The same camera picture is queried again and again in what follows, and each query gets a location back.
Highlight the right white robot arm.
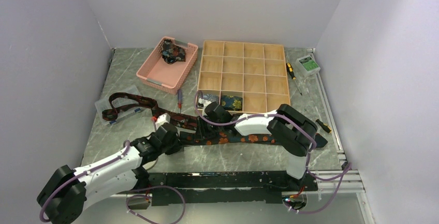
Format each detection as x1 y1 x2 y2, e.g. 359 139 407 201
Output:
199 102 317 190

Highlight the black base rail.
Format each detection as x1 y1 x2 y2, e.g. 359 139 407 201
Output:
134 171 318 206

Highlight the purple cable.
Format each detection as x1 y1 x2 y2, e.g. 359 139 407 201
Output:
195 90 353 216
39 140 131 223

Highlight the red blue screwdriver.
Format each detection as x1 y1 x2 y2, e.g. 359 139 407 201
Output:
177 89 183 114

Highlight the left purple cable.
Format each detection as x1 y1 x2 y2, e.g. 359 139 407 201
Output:
39 140 131 223

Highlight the green white small box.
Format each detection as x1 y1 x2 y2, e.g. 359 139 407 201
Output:
295 54 320 77

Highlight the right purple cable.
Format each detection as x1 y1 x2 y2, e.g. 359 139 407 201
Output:
195 90 353 216

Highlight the crumpled floral tie in basket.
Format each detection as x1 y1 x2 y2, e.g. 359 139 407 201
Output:
161 39 186 64

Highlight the wooden compartment tray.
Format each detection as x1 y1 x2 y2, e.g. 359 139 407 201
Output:
197 40 290 113

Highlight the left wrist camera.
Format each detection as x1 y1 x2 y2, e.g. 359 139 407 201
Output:
152 113 171 128

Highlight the rolled blue yellow tie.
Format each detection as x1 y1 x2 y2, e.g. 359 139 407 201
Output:
221 95 243 111

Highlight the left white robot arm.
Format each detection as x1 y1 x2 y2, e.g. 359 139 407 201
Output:
37 123 179 223

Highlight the pink plastic basket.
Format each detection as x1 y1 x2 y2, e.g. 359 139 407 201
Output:
136 36 198 95

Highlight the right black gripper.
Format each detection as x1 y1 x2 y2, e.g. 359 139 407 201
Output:
194 114 223 140

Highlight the red patterned dark tie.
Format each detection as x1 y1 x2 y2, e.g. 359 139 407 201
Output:
101 92 197 131

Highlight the small yellow black screwdriver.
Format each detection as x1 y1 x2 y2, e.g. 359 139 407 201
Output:
305 109 332 133

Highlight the rolled grey-blue tie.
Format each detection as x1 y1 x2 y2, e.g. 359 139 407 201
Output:
199 93 220 103

